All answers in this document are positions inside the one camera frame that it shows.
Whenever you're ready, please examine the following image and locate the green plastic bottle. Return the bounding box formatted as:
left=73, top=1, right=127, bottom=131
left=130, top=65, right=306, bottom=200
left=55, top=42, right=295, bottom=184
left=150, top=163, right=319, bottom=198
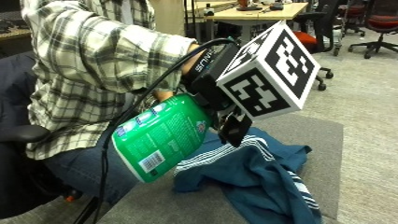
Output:
left=110, top=92, right=214, bottom=185

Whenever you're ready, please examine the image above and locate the blue cloth with white stripes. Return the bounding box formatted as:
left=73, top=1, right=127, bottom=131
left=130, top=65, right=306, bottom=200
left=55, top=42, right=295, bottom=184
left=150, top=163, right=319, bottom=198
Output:
left=171, top=126, right=324, bottom=224

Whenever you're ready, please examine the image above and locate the white cube with black markers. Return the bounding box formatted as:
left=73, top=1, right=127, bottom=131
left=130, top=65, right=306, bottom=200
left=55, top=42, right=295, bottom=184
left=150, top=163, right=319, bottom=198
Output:
left=215, top=20, right=323, bottom=122

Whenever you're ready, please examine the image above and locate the black chair with red seat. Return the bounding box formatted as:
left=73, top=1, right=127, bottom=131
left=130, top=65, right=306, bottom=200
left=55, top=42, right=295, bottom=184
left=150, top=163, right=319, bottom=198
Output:
left=291, top=0, right=335, bottom=91
left=347, top=0, right=398, bottom=60
left=335, top=0, right=368, bottom=37

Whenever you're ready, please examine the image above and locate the light wooden desk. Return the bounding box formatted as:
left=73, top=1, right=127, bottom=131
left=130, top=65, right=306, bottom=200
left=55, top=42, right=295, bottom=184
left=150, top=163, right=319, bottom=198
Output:
left=203, top=1, right=311, bottom=45

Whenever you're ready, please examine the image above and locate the the person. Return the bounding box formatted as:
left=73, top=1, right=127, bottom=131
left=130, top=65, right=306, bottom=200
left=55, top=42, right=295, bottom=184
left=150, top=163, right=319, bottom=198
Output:
left=18, top=0, right=199, bottom=206

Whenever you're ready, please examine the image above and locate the small orange object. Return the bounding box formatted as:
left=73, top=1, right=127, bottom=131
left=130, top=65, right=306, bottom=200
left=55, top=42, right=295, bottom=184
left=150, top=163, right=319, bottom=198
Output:
left=62, top=189, right=83, bottom=203

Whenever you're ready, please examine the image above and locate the black office chair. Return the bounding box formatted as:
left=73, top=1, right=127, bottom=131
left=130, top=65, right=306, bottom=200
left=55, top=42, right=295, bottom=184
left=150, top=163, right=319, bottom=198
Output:
left=0, top=50, right=103, bottom=220

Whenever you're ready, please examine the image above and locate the black cable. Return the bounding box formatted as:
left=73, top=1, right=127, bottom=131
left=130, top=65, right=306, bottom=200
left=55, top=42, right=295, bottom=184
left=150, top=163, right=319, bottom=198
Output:
left=85, top=37, right=236, bottom=224

